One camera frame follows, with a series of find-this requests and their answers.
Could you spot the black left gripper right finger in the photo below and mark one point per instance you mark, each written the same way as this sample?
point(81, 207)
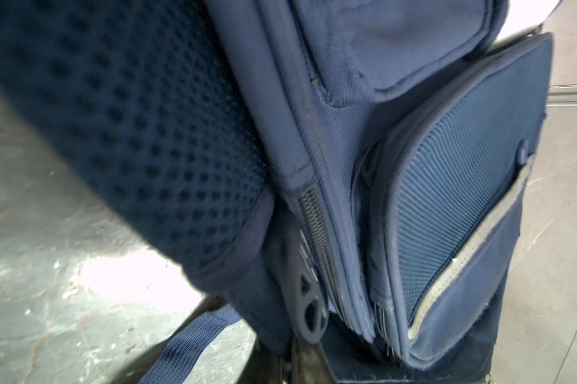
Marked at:
point(309, 364)

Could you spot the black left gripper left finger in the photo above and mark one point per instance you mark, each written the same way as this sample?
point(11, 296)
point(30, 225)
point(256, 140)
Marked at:
point(262, 367)

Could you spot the navy blue student backpack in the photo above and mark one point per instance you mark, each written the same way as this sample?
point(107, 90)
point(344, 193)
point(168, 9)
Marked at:
point(349, 173)

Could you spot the aluminium frame rails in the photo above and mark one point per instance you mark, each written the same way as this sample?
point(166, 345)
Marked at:
point(562, 96)

